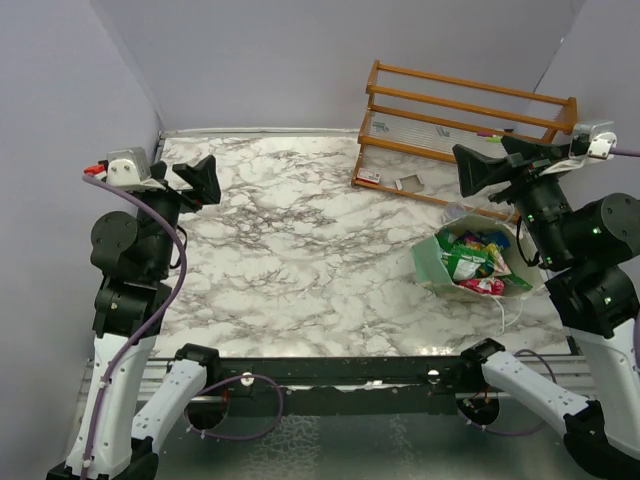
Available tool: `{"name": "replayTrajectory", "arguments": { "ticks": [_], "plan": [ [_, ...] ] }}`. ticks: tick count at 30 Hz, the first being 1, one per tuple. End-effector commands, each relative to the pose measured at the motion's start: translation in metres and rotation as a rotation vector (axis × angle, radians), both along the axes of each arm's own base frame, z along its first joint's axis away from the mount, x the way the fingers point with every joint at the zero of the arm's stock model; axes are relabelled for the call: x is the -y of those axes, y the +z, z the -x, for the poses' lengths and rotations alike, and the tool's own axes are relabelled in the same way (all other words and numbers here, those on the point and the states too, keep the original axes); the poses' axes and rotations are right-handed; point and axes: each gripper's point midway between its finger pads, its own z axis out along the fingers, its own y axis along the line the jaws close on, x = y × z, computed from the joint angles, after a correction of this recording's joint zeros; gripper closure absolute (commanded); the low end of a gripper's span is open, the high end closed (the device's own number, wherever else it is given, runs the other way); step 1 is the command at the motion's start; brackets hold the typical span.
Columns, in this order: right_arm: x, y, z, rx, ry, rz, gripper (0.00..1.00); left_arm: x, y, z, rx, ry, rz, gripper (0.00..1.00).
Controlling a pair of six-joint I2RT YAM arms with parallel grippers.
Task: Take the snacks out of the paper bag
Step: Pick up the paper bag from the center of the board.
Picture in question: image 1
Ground red white small box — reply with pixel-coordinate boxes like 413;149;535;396
356;168;381;184

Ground green white paper bag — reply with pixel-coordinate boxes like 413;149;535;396
411;215;543;301

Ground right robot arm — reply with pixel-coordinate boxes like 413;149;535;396
453;132;639;479

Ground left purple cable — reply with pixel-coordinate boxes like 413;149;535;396
82;172;189;471

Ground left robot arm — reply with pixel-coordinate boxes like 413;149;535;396
47;149;221;479

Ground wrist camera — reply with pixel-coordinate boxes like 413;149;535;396
83;147;152;189
569;120;617;160

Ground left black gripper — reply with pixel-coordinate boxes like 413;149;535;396
130;153;220;274

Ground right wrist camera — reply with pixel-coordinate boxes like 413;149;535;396
569;120;617;160

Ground markers on shelf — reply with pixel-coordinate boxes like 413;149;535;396
476;132;503;143

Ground green snack packet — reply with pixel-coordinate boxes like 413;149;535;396
435;229;512;282

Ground wooden shelf rack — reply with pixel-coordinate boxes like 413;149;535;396
351;60;578;206

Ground red snack packet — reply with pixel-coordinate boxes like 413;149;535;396
457;277;505;296

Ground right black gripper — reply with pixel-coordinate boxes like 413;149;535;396
453;132;573;264

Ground open white small box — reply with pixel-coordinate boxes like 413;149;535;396
395;174;425;193

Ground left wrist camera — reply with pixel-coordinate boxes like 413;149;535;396
83;147;152;189

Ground clear plastic cup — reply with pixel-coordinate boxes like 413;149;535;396
441;202;467;224

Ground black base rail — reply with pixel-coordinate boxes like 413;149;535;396
172;342;519;419

